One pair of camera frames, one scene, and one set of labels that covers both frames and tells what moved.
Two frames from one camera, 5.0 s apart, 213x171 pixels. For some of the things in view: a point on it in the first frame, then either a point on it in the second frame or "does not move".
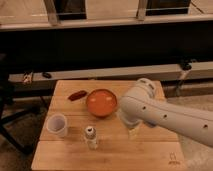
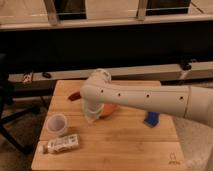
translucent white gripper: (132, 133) -> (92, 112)
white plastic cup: (56, 126) does not move
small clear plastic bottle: (90, 134) -> (59, 144)
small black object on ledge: (47, 75) does not move
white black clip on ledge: (28, 77) does not move
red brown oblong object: (77, 95) does not move
